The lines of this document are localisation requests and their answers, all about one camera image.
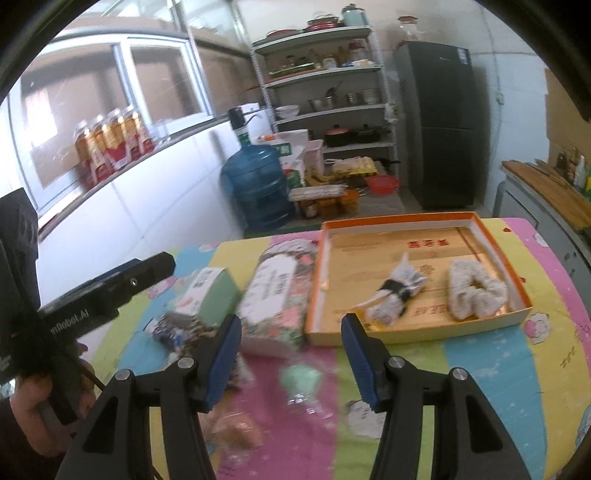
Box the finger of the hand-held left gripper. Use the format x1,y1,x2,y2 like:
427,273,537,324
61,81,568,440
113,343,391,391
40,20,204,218
91,252,177,308

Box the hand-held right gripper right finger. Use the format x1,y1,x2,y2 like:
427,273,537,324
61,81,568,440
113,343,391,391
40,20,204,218
341,313,532,480

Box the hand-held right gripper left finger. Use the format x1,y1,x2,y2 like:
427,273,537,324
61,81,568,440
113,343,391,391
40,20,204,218
55,314,243,480

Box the dark floral packet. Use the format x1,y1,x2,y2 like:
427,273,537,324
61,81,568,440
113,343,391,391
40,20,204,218
147,310,218,358

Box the orange cardboard box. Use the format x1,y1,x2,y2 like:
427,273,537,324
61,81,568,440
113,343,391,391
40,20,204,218
304,211,533,347

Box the person's left forearm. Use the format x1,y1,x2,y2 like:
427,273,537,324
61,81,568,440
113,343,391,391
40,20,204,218
0,392,70,480

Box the person's left hand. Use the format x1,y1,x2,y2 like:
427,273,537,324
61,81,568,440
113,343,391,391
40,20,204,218
10,373,77,457

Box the clear plastic packet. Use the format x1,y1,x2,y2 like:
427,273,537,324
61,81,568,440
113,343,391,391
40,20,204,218
205,406,266,450

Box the green white tissue box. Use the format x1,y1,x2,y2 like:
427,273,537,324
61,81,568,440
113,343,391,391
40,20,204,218
178,267,241,326

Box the floral tissue pack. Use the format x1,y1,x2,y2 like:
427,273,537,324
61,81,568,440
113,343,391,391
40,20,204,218
236,244,319,360

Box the clear bag with black band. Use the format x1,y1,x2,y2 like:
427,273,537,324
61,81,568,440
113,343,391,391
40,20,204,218
365,253,428,330

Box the white fluffy cloth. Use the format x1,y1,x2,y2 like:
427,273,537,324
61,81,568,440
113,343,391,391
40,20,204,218
445,259,509,320

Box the orange drink bottle pack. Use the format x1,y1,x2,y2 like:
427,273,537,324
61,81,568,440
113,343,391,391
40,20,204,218
74,105,155,190

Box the blue water jug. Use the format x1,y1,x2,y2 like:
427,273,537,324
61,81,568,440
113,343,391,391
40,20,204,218
220,141,296,232

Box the wrapped noodle bundle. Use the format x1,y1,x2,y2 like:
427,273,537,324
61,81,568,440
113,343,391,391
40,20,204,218
290,185,347,201

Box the red plastic bowl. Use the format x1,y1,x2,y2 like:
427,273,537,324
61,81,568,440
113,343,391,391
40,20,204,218
366,175,399,195

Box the black white water pump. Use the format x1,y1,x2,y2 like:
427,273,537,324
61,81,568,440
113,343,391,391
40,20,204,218
228,105,269,144

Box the sliding window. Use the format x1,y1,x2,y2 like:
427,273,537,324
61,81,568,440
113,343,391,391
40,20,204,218
9,37,218,217

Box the white sack green label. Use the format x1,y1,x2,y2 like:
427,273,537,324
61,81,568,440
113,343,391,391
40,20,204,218
263,130,309,169

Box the egg tray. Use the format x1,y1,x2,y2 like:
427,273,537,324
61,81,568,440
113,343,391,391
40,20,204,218
332,157,377,177

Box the plain white sack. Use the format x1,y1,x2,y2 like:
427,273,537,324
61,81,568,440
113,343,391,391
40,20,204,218
302,139,325,171

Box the red lidded pot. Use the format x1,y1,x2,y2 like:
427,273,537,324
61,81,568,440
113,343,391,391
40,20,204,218
324,124,355,147

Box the black frying pan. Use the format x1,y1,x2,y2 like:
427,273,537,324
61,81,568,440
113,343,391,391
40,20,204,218
355,124,391,144

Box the dark refrigerator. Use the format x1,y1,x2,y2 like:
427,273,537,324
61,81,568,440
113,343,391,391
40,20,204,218
392,41,478,210

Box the steel pot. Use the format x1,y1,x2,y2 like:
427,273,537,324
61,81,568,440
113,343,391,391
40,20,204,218
308,83,342,112

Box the wooden cutting board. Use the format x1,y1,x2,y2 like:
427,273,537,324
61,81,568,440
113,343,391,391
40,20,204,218
502,159,591,232

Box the green tray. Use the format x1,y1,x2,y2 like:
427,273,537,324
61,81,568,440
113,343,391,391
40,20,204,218
268,62,324,77

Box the stacked steel bowls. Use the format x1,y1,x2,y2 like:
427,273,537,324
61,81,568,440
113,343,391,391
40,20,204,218
346,88,382,106

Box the white metal shelf rack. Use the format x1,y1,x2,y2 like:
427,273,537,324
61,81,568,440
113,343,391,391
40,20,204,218
250,25,400,176

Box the red pan lids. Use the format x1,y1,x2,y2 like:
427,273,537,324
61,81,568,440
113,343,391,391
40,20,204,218
305,14,342,31

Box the teal pot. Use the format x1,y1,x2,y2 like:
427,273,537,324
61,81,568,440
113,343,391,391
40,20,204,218
342,4,369,27

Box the glass jar red lid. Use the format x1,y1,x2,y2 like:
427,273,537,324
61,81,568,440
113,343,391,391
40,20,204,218
398,16,423,43

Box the black cable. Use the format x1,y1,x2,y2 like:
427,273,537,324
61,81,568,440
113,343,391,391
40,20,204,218
79,362,103,398

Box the cardboard wall sheet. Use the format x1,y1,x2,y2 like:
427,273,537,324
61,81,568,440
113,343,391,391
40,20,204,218
542,69,591,160

